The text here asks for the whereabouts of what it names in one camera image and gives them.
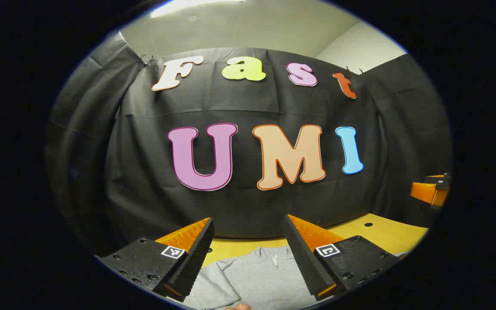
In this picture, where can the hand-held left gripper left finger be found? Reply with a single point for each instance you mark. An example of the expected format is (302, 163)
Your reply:
(196, 254)

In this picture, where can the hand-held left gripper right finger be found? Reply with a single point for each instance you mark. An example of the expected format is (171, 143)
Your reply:
(304, 258)

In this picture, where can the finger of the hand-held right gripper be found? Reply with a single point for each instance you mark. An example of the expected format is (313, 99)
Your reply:
(429, 191)

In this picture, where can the grey zip-neck sweatshirt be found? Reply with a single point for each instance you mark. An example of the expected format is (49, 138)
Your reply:
(256, 275)

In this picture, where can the black backdrop cloth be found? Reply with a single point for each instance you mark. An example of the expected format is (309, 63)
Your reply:
(144, 142)

